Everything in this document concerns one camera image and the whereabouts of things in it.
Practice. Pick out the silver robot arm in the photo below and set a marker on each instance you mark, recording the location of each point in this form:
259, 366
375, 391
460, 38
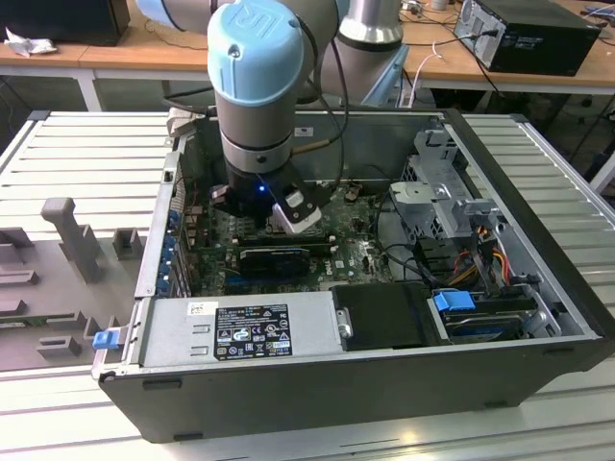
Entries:
254, 134

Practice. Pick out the black RAM slot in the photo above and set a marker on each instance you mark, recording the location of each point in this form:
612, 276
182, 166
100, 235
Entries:
250, 237
317, 244

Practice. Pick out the CPU socket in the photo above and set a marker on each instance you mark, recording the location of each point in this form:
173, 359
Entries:
277, 228

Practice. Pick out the black graphics card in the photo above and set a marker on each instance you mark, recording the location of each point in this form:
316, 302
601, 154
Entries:
274, 263

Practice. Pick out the blue card retention clip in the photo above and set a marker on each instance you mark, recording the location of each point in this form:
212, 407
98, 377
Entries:
168, 252
174, 218
164, 282

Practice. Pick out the grey case latch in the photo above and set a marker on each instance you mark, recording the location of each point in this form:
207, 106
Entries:
177, 122

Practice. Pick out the round coin battery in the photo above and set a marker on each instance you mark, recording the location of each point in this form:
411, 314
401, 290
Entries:
351, 193

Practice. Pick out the green motherboard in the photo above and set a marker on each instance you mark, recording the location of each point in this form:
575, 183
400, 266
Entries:
346, 259

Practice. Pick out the grey power supply unit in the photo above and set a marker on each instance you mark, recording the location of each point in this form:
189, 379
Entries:
163, 331

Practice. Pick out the grey metal drive cage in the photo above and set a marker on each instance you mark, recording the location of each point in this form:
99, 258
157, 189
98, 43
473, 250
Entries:
418, 192

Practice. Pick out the black plastic shroud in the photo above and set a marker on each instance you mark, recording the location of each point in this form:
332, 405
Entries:
379, 314

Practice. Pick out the wooden desk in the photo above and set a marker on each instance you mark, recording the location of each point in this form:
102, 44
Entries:
456, 74
120, 57

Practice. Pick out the blue plastic latch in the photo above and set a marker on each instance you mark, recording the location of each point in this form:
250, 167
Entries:
105, 340

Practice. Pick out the black grey PC case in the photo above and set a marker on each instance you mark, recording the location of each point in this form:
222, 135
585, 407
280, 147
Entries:
288, 408

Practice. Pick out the grey parts rack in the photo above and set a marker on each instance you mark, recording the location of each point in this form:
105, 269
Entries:
48, 298

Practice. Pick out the blue disk carrier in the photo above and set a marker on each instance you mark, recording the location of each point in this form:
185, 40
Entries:
454, 302

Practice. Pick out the green RAM stick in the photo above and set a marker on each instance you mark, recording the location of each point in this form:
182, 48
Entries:
19, 322

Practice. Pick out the black box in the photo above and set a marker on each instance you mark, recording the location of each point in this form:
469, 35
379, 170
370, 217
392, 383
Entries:
62, 21

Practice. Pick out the crumpled white paper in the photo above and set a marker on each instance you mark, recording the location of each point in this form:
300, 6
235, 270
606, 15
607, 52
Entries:
26, 46

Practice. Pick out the white cup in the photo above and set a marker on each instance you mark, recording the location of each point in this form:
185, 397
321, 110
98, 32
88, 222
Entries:
439, 4

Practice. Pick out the black PC tower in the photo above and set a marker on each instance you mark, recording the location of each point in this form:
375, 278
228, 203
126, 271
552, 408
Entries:
543, 45

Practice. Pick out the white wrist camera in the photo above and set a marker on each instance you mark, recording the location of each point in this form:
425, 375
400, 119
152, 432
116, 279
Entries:
300, 223
220, 194

